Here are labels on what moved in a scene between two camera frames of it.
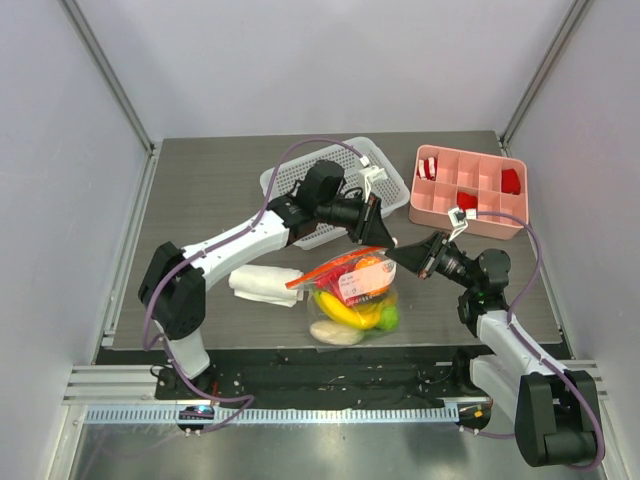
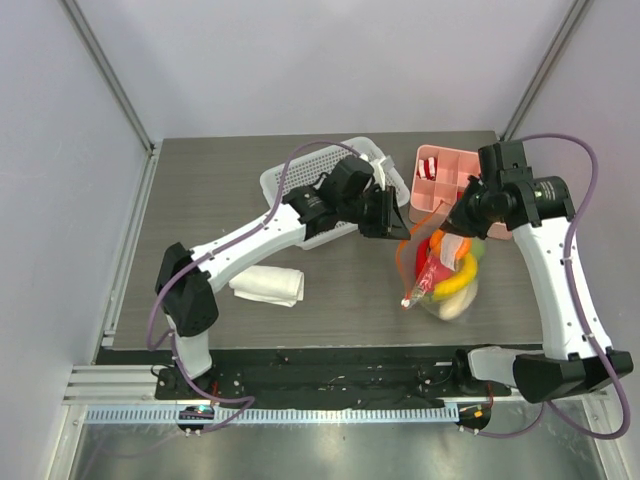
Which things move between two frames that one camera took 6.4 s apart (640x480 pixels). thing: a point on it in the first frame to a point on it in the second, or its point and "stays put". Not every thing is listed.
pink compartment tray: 444,178 stays put
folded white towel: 266,284 stays put
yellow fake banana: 360,318 to 456,285
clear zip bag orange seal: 351,299 to 439,269
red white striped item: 427,168 stays put
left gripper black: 370,229 to 389,220
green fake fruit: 389,318 to 477,247
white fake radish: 335,333 to 455,306
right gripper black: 431,255 to 467,212
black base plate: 325,376 stays put
